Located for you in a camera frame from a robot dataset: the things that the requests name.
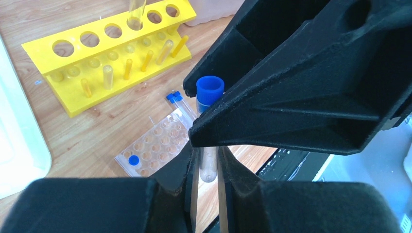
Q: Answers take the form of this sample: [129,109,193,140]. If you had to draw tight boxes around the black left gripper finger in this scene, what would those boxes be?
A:
[189,0,412,155]
[183,0,326,97]

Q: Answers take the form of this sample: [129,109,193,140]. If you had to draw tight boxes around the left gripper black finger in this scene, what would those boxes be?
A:
[218,147,400,233]
[1,144,199,233]

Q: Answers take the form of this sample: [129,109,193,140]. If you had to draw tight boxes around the blue capped tube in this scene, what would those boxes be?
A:
[195,76,225,183]
[128,155,141,169]
[166,91,194,127]
[173,91,197,121]

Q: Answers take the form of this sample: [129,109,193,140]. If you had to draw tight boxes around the clear glass test tube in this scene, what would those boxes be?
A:
[126,0,147,31]

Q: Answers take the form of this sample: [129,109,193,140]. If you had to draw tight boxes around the yellow test tube rack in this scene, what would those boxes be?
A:
[22,0,196,117]

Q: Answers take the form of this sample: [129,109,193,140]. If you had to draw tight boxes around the clear well plate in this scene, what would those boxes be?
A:
[115,109,190,177]

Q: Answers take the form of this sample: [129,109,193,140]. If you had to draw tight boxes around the white plastic box lid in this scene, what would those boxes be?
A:
[0,42,52,198]

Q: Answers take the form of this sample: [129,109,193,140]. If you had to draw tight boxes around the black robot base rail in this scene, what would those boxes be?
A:
[206,148,329,233]

